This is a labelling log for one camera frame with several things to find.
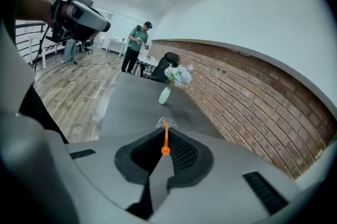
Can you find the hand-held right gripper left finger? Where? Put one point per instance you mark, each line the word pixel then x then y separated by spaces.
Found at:
pixel 105 165

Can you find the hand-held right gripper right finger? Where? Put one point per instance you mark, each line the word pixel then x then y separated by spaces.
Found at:
pixel 223 165

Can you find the orange stick with clear head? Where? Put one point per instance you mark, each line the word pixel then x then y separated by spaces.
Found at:
pixel 166 138

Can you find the glass jar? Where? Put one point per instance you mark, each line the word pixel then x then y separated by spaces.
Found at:
pixel 172 123

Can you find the person's left forearm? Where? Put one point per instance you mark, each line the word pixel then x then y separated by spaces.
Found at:
pixel 34 8

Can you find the person's left hand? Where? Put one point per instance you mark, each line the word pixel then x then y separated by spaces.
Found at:
pixel 63 12

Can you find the white table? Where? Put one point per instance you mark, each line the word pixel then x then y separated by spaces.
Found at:
pixel 116 42
pixel 47 45
pixel 147 60

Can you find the black metal railing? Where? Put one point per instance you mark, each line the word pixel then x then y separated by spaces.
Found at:
pixel 29 24

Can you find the dark grey table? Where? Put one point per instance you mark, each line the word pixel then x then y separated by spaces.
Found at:
pixel 137 112

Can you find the black office chair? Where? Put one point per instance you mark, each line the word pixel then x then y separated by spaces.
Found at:
pixel 164 66

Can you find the person's black clothing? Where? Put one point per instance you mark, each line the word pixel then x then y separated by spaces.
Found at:
pixel 37 110

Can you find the pale green vase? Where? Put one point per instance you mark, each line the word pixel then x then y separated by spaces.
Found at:
pixel 164 96

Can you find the pale blue flower bouquet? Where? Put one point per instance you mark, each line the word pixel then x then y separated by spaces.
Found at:
pixel 180 75

